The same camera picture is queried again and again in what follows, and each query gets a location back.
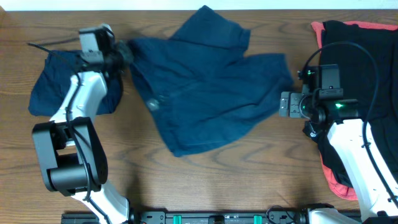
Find dark blue garment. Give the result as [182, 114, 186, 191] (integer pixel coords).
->
[28, 54, 123, 116]

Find dark blue denim shorts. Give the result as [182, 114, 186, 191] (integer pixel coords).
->
[128, 6, 294, 157]

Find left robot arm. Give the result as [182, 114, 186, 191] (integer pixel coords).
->
[32, 24, 134, 224]

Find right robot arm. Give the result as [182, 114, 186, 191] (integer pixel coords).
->
[279, 65, 397, 223]

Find black garment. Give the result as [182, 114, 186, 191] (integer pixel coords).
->
[319, 21, 397, 177]

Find left black cable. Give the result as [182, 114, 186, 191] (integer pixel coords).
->
[27, 37, 109, 224]

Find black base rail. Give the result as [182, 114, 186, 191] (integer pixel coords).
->
[60, 210, 361, 224]

